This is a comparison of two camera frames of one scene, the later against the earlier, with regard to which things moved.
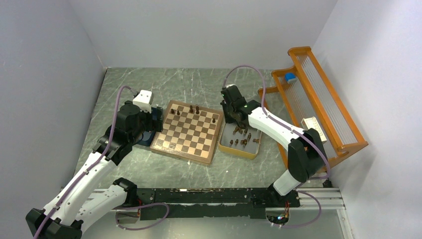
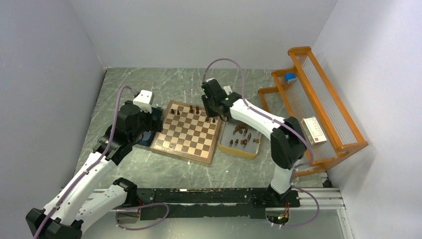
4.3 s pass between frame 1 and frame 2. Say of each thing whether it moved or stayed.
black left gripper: stayed
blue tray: stayed
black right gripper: moved
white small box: stayed
